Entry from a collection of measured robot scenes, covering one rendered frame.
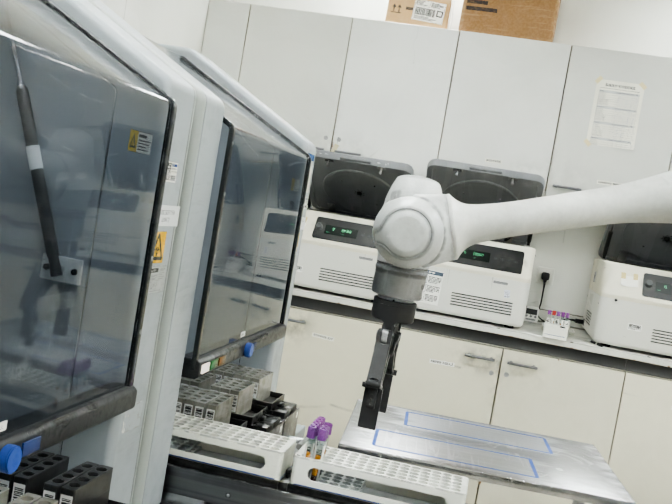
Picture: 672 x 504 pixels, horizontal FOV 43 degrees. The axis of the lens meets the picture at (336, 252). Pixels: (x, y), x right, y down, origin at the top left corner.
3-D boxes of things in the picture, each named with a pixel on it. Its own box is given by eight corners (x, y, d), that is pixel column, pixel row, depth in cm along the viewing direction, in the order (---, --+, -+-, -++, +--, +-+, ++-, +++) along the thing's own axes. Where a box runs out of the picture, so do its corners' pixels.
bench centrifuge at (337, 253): (267, 283, 390) (290, 143, 387) (302, 277, 451) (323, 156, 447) (387, 306, 378) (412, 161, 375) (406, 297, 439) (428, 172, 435)
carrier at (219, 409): (220, 421, 176) (225, 393, 176) (229, 423, 176) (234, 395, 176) (201, 434, 165) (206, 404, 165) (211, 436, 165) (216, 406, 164)
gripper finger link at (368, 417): (383, 388, 142) (382, 389, 141) (375, 429, 142) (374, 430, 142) (365, 384, 142) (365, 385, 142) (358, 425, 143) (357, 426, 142)
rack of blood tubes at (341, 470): (287, 490, 147) (293, 455, 147) (300, 474, 157) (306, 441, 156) (460, 531, 142) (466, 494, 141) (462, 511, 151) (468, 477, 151)
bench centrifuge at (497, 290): (395, 307, 378) (422, 153, 375) (409, 297, 439) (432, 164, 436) (523, 331, 368) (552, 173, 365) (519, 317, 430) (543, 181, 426)
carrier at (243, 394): (242, 406, 191) (246, 380, 191) (251, 408, 191) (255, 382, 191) (225, 417, 180) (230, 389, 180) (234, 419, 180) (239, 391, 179)
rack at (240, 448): (118, 450, 153) (123, 416, 152) (141, 437, 163) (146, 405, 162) (277, 488, 147) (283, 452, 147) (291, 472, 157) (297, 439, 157)
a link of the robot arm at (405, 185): (373, 257, 153) (368, 261, 140) (389, 171, 152) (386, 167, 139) (433, 269, 152) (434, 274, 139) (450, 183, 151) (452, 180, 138)
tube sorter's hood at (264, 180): (-67, 323, 157) (-17, -25, 153) (89, 299, 216) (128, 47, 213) (197, 380, 147) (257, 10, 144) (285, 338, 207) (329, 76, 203)
